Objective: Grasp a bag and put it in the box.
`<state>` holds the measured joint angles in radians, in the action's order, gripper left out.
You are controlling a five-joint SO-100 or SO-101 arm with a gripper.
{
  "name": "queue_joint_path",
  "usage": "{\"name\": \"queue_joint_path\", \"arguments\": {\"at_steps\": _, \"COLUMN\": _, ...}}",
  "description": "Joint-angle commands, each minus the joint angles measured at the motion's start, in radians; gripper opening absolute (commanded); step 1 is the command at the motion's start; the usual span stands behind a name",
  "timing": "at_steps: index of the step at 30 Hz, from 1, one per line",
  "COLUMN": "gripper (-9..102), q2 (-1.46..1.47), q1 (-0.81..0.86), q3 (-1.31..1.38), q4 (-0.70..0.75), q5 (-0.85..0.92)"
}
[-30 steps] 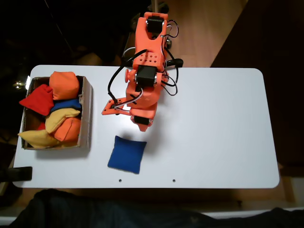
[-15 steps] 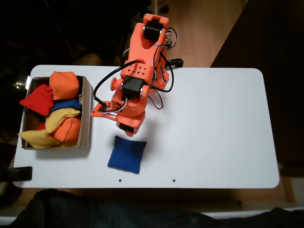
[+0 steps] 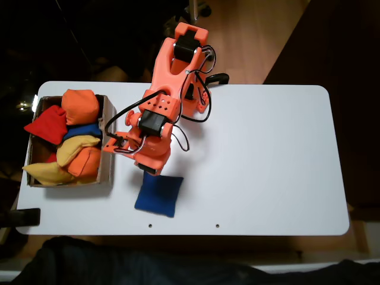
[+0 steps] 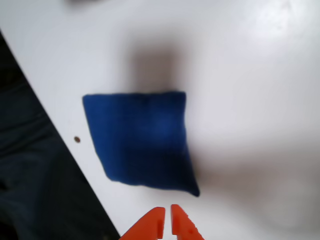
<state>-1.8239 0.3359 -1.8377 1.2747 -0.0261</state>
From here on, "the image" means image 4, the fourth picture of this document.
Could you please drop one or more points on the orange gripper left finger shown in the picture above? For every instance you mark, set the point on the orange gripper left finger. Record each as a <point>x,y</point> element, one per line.
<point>151,225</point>

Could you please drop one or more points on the blue fabric bean bag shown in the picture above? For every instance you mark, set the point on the blue fabric bean bag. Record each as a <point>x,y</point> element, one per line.
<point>140,140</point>

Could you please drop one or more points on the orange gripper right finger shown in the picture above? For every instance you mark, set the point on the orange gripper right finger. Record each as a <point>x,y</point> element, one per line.
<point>183,225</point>

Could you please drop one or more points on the person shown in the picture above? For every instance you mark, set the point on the person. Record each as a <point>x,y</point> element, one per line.
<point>37,175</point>

